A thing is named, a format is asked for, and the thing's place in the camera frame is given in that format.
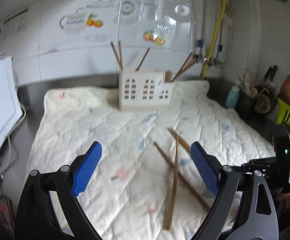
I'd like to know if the metal water valve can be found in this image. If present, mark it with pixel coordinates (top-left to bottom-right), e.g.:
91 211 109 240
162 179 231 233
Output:
195 54 225 69

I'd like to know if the black kitchen knife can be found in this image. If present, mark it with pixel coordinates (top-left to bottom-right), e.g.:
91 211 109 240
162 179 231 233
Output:
261 66 278 85

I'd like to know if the teal soap bottle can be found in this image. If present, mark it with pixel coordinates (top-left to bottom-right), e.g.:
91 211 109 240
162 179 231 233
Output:
225 84 240 108

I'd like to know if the white house-shaped utensil holder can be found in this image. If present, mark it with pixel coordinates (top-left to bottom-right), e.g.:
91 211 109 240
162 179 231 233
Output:
119 69 173 111

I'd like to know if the long diagonal wooden chopstick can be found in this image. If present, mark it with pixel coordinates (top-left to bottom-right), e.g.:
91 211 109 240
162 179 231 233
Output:
154 142 210 210

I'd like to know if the white quilted mat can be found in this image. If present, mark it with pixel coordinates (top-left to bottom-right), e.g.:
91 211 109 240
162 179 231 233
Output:
27 80 275 239

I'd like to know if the black utensil pot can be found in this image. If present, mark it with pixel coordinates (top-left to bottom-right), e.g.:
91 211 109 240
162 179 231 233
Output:
235 85 276 115

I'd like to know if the yellow gas hose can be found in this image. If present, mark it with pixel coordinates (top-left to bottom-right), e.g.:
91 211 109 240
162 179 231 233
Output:
200 0 228 79

